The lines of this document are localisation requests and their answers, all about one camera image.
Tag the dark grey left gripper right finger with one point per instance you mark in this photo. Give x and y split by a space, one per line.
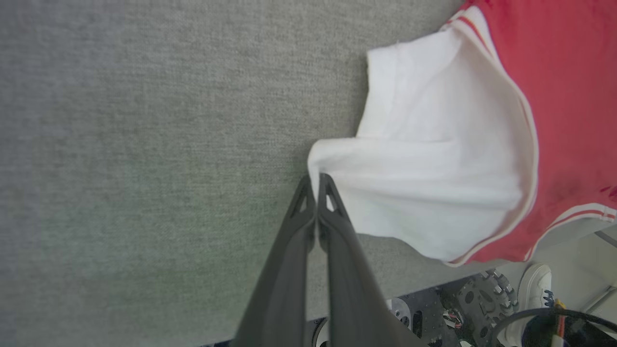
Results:
352 289

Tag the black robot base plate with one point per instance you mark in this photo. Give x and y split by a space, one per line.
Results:
426 313

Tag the white sneaker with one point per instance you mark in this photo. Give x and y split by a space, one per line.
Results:
535 284

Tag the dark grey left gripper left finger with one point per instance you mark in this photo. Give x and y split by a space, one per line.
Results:
284 270

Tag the black studded robot wheel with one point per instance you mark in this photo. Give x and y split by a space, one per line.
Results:
484 299

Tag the red and white garment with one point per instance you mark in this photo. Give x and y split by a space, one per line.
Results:
458 144

